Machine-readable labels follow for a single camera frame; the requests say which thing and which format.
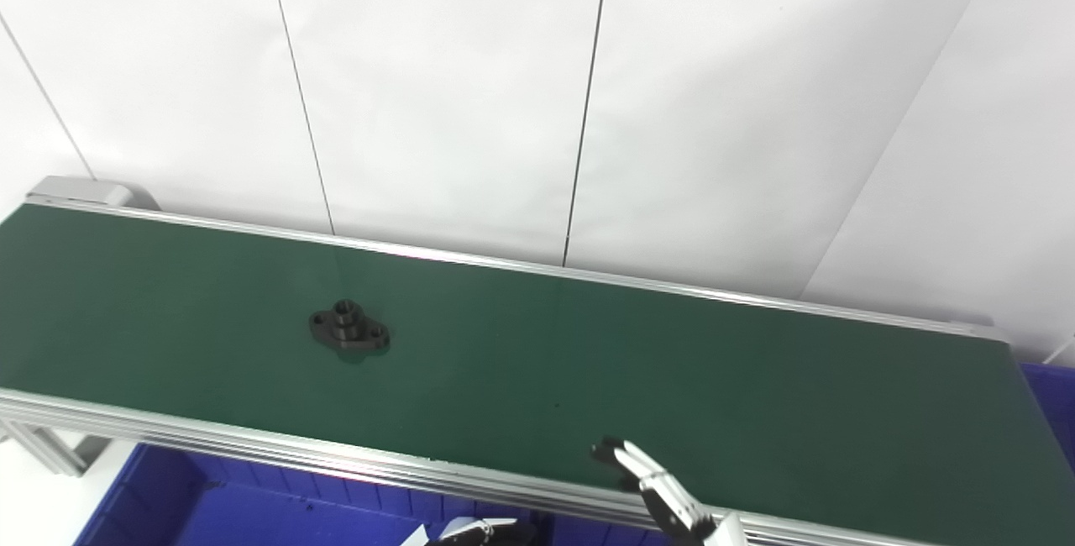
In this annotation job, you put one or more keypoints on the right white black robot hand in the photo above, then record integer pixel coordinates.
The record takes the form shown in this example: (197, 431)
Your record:
(672, 508)

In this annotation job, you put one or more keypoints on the grey conveyor motor housing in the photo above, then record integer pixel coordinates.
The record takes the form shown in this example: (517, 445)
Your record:
(84, 191)

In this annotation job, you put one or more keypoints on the aluminium conveyor support leg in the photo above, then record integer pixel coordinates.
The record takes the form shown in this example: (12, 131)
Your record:
(50, 445)

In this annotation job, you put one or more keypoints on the blue plastic bin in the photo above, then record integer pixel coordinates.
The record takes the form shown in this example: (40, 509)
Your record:
(596, 536)
(1054, 412)
(252, 521)

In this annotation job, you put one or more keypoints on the black flanged metal part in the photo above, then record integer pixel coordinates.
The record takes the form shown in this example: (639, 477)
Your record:
(348, 329)

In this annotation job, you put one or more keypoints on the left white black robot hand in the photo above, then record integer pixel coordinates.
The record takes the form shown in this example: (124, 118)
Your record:
(491, 533)

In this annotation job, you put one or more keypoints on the thin black white rod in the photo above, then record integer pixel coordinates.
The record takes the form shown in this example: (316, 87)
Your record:
(1060, 349)

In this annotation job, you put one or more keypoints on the green conveyor belt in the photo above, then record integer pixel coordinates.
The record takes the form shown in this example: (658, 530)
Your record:
(588, 361)
(252, 445)

